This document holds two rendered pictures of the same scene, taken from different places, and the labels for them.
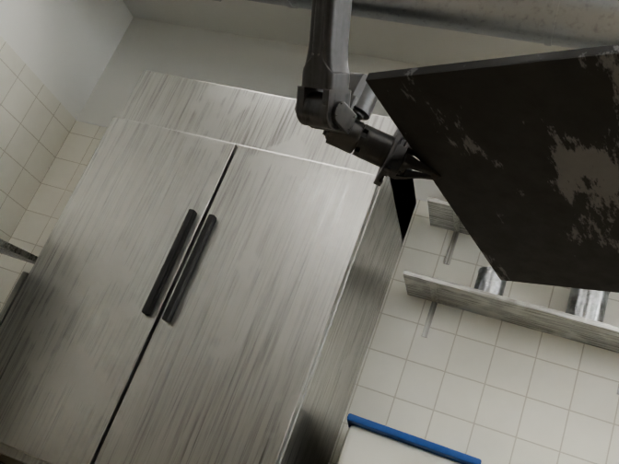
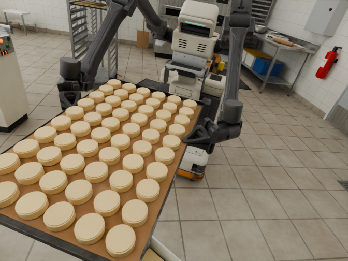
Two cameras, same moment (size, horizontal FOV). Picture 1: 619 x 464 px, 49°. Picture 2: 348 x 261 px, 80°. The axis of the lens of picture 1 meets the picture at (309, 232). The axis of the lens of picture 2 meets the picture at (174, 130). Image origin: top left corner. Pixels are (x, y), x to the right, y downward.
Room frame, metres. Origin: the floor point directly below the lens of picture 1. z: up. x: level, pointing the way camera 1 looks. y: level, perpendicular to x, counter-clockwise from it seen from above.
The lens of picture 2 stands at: (1.44, -0.46, 1.34)
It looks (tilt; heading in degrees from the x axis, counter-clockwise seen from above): 33 degrees down; 148
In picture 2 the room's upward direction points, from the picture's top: 11 degrees clockwise
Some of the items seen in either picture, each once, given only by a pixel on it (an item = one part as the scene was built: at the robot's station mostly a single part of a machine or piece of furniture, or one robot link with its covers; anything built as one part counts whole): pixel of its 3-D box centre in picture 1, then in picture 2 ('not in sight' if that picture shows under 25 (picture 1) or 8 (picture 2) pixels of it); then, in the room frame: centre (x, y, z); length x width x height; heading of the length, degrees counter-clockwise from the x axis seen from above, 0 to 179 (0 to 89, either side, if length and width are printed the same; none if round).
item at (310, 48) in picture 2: not in sight; (262, 56); (-1.79, 3.51, 0.49); 1.90 x 0.72 x 0.98; 160
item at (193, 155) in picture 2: not in sight; (178, 141); (0.10, 0.47, 0.16); 0.67 x 0.64 x 0.25; 137
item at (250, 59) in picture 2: not in sight; (257, 60); (-1.94, 3.56, 0.36); 0.46 x 0.38 x 0.26; 70
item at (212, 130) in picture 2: (417, 160); (196, 136); (1.04, -0.13, 1.00); 0.09 x 0.07 x 0.07; 92
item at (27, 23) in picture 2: not in sight; (20, 22); (-4.84, -1.10, 0.23); 0.44 x 0.44 x 0.46; 62
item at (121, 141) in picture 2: not in sight; (120, 142); (1.00, -0.34, 0.99); 0.05 x 0.05 x 0.02
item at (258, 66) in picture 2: not in sight; (267, 67); (-1.51, 3.41, 0.36); 0.46 x 0.38 x 0.26; 72
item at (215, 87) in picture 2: not in sight; (189, 97); (0.03, 0.53, 0.59); 0.55 x 0.34 x 0.83; 47
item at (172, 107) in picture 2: not in sight; (169, 107); (0.88, -0.14, 1.01); 0.05 x 0.05 x 0.02
